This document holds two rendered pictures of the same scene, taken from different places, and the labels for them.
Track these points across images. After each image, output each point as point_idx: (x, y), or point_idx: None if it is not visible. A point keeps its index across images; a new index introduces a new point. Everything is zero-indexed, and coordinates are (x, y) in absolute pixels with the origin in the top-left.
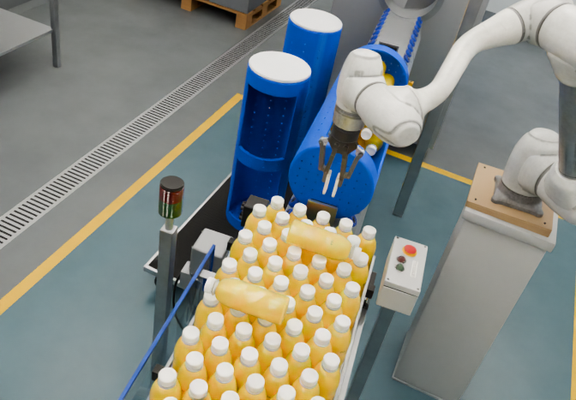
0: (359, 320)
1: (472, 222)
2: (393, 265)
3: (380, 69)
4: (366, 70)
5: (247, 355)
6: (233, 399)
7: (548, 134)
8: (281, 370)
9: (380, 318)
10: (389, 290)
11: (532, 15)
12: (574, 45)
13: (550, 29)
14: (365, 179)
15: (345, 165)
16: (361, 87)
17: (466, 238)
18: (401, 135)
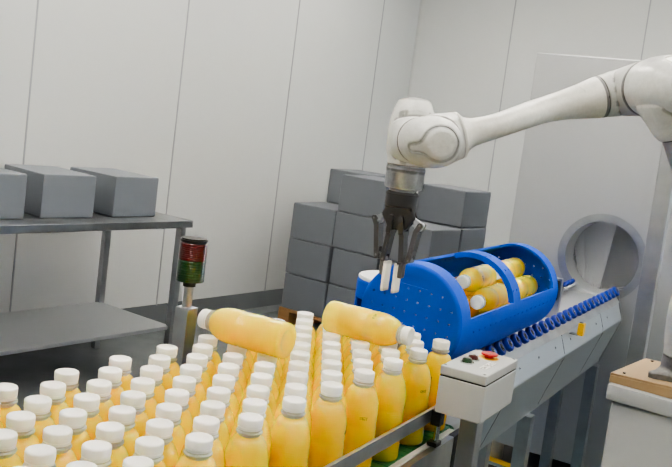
0: (420, 453)
1: (621, 402)
2: (459, 360)
3: (427, 111)
4: (410, 109)
5: (224, 366)
6: (187, 380)
7: None
8: (261, 378)
9: (455, 465)
10: (448, 382)
11: (615, 77)
12: (651, 79)
13: (631, 78)
14: (449, 305)
15: (402, 244)
16: (403, 123)
17: (620, 435)
18: (433, 141)
